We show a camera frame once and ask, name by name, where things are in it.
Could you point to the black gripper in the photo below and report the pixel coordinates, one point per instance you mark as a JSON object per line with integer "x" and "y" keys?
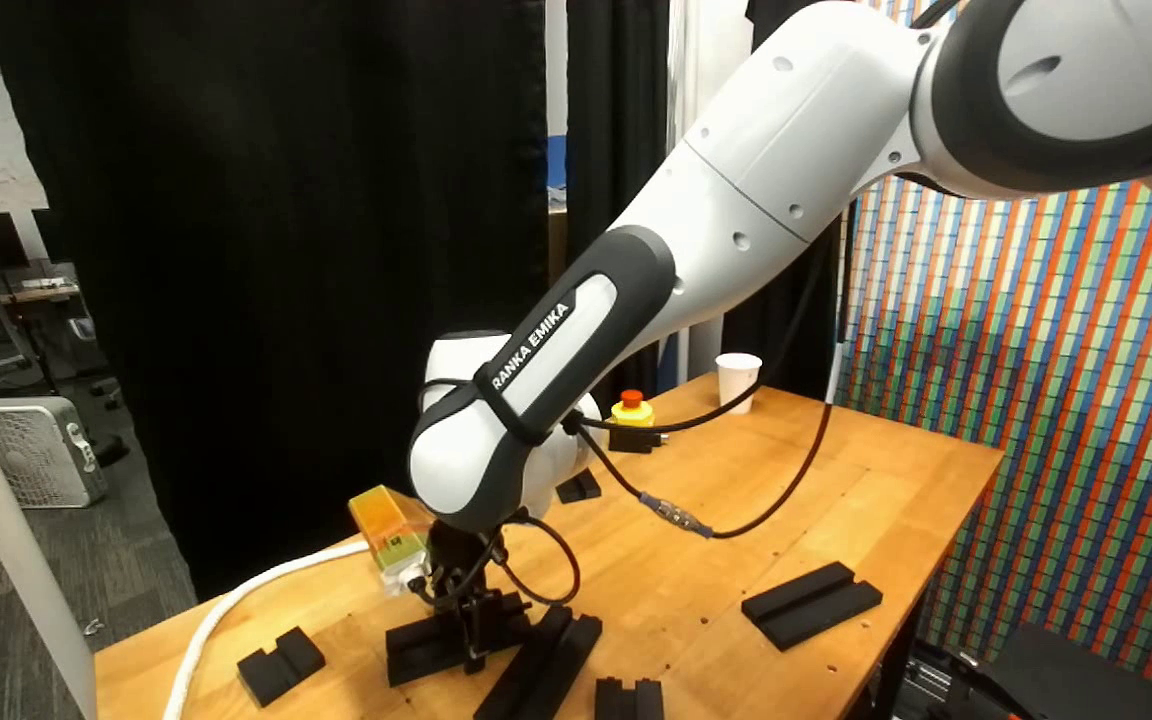
{"x": 458, "y": 587}

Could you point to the wide black track piece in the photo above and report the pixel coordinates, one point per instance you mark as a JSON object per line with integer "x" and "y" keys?
{"x": 809, "y": 606}

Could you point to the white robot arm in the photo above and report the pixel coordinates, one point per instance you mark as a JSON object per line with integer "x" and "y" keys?
{"x": 788, "y": 226}

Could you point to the long black track piece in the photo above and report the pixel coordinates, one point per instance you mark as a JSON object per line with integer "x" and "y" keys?
{"x": 546, "y": 666}

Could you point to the small black block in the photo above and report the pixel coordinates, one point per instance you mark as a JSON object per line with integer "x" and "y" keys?
{"x": 282, "y": 668}

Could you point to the white paper cup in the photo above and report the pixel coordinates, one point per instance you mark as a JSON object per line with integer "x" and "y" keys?
{"x": 736, "y": 376}

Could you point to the black curtain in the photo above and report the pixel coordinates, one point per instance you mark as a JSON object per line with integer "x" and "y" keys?
{"x": 274, "y": 211}

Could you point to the grey box on floor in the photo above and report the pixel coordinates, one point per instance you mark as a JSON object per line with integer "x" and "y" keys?
{"x": 44, "y": 452}

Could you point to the colourful patterned panel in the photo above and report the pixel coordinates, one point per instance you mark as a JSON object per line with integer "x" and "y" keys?
{"x": 1031, "y": 324}

